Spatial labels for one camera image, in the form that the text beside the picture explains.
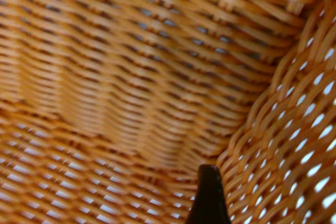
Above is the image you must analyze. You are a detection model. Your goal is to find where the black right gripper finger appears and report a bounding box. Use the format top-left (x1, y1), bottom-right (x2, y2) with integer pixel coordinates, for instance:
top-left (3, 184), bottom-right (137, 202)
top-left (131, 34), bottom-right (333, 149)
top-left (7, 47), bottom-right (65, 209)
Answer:
top-left (185, 164), bottom-right (232, 224)

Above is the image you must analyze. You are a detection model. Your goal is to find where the orange woven wicker basket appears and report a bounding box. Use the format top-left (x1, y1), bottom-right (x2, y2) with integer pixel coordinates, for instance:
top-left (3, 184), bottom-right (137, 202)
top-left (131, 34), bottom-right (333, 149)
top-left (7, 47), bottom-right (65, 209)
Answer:
top-left (0, 0), bottom-right (336, 224)

